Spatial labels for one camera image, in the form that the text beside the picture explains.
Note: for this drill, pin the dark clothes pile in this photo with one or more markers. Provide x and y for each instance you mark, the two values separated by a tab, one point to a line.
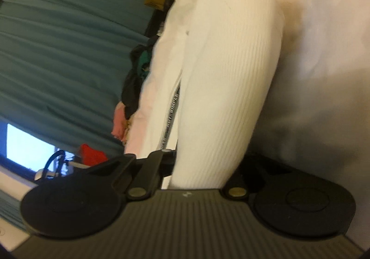
133	85

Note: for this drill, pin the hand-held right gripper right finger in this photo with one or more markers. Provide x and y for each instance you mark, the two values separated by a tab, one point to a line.
245	173

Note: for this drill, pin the red bag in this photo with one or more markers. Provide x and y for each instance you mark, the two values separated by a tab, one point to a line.
92	156

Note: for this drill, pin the narrow teal curtain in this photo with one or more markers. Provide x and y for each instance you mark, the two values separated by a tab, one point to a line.
10	204

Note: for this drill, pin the wide teal curtain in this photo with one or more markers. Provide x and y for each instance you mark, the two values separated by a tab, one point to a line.
66	45

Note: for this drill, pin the white pants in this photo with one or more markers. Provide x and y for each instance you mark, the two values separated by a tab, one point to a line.
225	73

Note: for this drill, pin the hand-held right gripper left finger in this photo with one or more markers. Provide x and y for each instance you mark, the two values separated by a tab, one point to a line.
150	172

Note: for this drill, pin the pink cloth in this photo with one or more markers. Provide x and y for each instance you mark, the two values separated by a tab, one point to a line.
119	124

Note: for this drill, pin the standing garment steamer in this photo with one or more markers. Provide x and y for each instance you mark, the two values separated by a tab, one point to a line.
55	165

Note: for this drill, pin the green garment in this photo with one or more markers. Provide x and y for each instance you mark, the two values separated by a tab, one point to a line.
144	62

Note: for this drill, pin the black framed window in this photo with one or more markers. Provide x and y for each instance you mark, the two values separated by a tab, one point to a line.
29	146

